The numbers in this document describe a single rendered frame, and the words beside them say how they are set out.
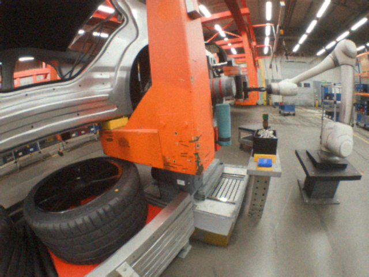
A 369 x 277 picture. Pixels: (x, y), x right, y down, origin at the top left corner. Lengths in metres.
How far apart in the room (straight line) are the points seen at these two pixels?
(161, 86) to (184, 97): 0.10
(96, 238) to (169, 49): 0.67
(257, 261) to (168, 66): 0.97
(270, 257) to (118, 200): 0.80
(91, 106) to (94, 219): 0.53
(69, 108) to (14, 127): 0.29
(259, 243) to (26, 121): 1.29
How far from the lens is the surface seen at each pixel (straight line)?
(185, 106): 0.45
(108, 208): 0.50
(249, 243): 0.93
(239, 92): 0.80
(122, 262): 0.48
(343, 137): 1.02
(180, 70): 0.46
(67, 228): 0.51
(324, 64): 1.24
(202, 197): 1.04
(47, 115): 0.72
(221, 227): 0.83
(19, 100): 0.76
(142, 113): 0.60
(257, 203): 0.98
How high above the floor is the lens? 0.78
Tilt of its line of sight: 15 degrees down
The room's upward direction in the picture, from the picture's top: 6 degrees counter-clockwise
